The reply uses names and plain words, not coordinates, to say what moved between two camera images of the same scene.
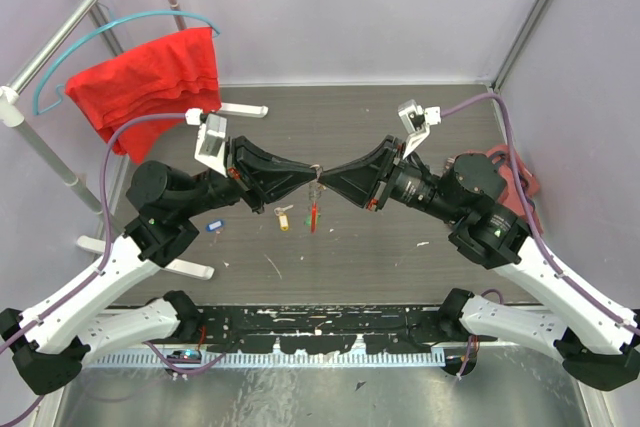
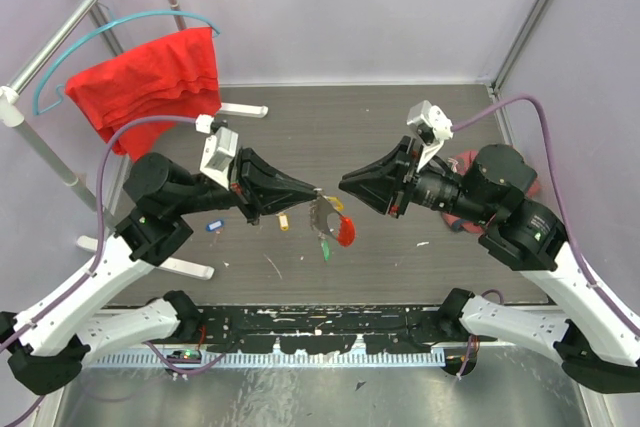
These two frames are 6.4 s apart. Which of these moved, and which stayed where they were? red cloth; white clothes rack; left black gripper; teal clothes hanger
Moved: left black gripper
Stayed: teal clothes hanger; white clothes rack; red cloth
